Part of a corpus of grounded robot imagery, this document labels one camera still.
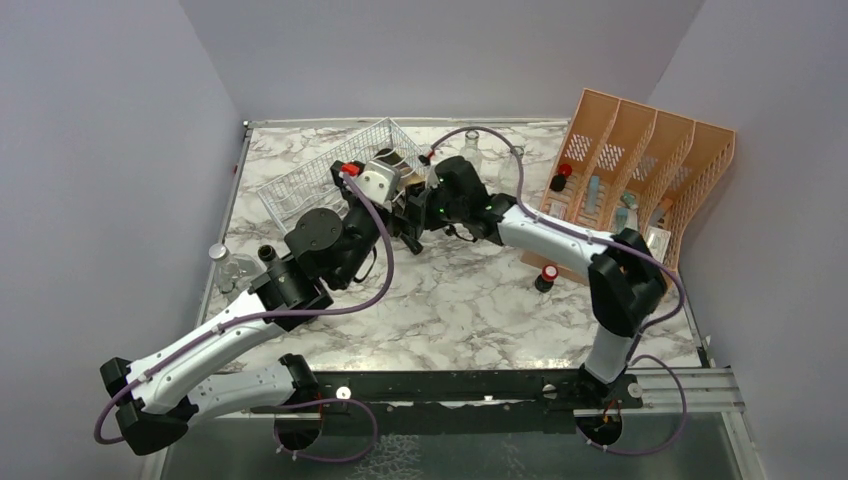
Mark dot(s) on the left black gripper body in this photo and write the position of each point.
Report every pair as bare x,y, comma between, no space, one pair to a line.
396,223

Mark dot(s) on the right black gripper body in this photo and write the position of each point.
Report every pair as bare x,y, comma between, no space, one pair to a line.
437,209

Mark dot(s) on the dark-neck green wine bottle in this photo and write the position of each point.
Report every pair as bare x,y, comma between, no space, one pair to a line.
407,181

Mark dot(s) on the clear textured glass bottle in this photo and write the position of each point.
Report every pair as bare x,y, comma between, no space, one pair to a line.
508,173

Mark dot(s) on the silver-neck green wine bottle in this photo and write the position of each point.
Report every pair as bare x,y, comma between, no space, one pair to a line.
390,156

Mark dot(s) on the clear square glass bottle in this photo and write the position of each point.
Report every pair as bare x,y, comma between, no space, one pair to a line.
470,150

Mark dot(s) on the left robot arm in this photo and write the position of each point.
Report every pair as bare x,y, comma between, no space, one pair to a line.
154,400

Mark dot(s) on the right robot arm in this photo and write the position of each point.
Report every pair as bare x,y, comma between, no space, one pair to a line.
626,283

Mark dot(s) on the red-cap bottle in organizer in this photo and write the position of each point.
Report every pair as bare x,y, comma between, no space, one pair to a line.
559,180

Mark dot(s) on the small red-cap black bottle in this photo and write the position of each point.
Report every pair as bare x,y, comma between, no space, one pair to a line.
545,281

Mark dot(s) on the clear jar silver lid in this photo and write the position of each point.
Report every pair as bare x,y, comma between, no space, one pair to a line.
234,272

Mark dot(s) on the blue item in organizer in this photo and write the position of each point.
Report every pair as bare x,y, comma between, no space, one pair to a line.
625,216

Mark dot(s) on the orange plastic file organizer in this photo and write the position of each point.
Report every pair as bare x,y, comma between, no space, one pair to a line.
623,151

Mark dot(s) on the white packet in organizer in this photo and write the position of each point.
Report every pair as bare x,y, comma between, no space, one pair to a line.
657,240

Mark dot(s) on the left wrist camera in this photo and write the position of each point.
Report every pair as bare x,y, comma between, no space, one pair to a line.
377,180

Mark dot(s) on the white wire wine rack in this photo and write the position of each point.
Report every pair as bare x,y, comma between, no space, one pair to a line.
311,184

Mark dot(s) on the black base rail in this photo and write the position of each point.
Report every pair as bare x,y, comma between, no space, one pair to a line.
450,402

